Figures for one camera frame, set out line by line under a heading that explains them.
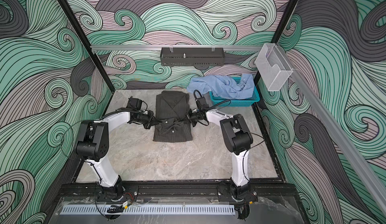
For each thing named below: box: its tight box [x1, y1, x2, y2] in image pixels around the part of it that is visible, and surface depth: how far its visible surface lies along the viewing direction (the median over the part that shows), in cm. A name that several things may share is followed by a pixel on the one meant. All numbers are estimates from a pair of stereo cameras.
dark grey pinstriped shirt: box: [152, 90, 193, 143], surface depth 94 cm
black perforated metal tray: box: [159, 50, 225, 67], surface depth 97 cm
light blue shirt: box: [186, 73, 255, 100], surface depth 114 cm
